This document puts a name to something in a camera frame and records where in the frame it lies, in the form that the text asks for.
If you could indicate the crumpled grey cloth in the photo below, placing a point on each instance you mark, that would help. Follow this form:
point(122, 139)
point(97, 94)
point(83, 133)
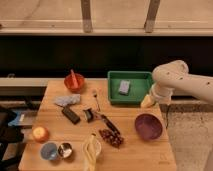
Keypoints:
point(67, 100)

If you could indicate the dark handled knife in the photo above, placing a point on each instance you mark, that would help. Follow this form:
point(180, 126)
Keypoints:
point(108, 123)

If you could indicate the blue cup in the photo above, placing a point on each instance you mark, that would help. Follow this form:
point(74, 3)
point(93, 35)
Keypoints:
point(49, 151)

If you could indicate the grey sponge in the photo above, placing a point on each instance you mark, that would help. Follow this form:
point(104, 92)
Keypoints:
point(124, 87)

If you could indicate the red bowl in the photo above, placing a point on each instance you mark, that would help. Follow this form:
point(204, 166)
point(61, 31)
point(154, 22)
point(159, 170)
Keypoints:
point(69, 83)

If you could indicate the red spatula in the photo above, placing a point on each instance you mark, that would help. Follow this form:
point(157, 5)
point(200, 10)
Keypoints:
point(74, 79)

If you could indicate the black rectangular block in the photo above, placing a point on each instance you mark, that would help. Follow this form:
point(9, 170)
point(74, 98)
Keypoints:
point(71, 115)

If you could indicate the yellow banana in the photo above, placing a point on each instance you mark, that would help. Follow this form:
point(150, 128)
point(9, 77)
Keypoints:
point(90, 160)

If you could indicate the small metal cup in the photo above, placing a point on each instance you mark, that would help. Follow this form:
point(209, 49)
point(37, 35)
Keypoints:
point(65, 150)

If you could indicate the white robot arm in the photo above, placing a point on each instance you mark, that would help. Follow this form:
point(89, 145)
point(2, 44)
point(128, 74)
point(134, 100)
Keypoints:
point(175, 76)

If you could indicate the purple bowl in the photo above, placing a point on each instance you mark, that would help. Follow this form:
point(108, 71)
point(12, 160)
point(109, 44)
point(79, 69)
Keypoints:
point(148, 126)

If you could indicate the red apple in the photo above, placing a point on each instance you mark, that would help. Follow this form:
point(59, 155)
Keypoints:
point(40, 134)

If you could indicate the wooden cutting board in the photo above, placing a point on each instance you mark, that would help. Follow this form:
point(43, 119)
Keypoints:
point(134, 155)

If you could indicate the green plastic tray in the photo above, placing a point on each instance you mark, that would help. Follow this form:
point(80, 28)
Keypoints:
point(140, 84)

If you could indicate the bunch of red grapes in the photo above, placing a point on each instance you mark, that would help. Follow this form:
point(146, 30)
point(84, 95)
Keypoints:
point(112, 138)

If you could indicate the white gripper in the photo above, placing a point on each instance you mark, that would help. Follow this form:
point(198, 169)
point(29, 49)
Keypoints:
point(158, 94)

